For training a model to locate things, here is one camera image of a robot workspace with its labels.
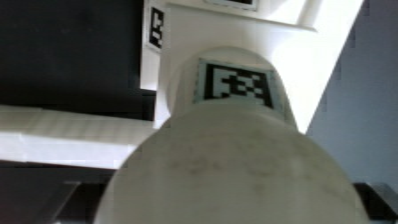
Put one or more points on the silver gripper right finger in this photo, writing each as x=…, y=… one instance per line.
x=378, y=198

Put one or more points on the white lamp bulb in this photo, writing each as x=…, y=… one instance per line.
x=227, y=169

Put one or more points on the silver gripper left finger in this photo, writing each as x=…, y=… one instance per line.
x=71, y=205

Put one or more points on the white lamp base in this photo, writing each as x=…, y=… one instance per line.
x=275, y=34

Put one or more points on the white L-shaped wall fence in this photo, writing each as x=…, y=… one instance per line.
x=65, y=138

